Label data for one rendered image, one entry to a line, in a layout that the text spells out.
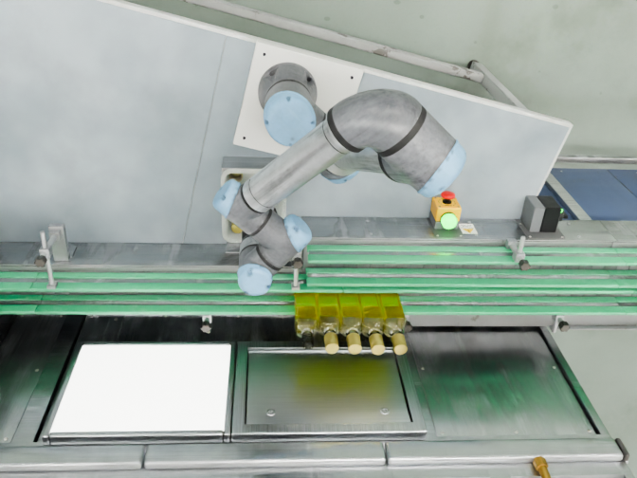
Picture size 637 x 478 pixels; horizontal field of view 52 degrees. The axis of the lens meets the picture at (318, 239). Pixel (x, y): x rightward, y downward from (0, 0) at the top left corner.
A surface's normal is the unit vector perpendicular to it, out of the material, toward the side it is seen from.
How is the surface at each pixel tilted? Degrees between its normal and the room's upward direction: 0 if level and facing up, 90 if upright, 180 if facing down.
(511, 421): 90
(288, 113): 8
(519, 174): 0
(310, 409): 91
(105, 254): 90
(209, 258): 90
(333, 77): 0
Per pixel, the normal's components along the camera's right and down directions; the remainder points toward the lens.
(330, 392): 0.04, -0.87
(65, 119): 0.07, 0.51
